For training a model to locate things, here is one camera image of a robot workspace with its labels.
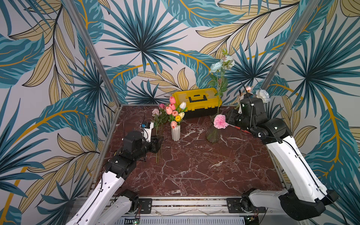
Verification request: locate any pink carnation flower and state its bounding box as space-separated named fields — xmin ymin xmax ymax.
xmin=213 ymin=114 xmax=229 ymax=129

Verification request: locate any light pink rose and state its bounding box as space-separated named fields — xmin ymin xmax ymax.
xmin=151 ymin=108 xmax=165 ymax=165

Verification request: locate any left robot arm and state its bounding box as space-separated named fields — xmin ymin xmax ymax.
xmin=68 ymin=130 xmax=164 ymax=225

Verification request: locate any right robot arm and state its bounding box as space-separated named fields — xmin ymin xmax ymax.
xmin=226 ymin=96 xmax=338 ymax=221

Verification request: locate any white ribbed vase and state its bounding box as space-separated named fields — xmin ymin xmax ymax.
xmin=171 ymin=125 xmax=181 ymax=141

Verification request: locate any clear glass vase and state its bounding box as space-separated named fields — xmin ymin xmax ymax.
xmin=206 ymin=124 xmax=221 ymax=143

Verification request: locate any red glove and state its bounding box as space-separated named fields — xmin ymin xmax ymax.
xmin=228 ymin=124 xmax=251 ymax=134

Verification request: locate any yellow black toolbox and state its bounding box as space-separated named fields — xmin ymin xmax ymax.
xmin=172 ymin=88 xmax=222 ymax=119

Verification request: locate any white rose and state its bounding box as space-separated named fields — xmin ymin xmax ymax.
xmin=256 ymin=89 xmax=271 ymax=103

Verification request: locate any pale blue flower stem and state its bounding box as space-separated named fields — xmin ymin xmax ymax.
xmin=209 ymin=48 xmax=235 ymax=114

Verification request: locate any tulip bouquet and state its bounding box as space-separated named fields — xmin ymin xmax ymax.
xmin=165 ymin=96 xmax=187 ymax=129

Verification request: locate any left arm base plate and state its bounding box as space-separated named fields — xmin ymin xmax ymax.
xmin=127 ymin=198 xmax=153 ymax=214

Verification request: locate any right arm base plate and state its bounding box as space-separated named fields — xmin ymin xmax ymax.
xmin=226 ymin=197 xmax=266 ymax=213

